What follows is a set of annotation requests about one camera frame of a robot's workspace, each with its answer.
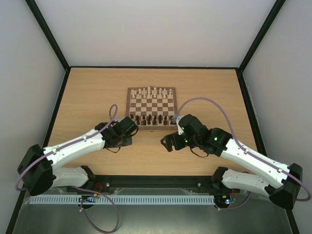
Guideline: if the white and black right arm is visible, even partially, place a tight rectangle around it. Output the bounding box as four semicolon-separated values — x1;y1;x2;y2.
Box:
160;128;303;210

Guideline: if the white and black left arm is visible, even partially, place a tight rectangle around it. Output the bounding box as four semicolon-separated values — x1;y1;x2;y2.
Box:
17;117;138;196

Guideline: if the wooden folding chess board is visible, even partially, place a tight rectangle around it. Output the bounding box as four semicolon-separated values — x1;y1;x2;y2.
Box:
126;86;177;130

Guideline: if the left electronics board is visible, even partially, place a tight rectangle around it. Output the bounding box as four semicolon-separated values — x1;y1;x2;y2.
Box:
78;194;100;203

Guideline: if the electronics board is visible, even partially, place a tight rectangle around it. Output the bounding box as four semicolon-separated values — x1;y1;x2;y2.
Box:
78;194;100;203
216;193;237;204

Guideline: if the right electronics board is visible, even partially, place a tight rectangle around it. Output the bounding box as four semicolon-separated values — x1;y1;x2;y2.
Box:
216;193;237;204

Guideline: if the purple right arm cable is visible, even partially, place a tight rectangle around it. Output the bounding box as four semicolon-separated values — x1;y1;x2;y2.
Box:
175;97;312;211

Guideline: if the light blue slotted cable duct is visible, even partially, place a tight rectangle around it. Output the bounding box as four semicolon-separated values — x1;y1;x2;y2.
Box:
29;195;215;205

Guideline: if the black aluminium frame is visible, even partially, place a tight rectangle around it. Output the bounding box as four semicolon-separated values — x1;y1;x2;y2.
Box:
4;0;300;234

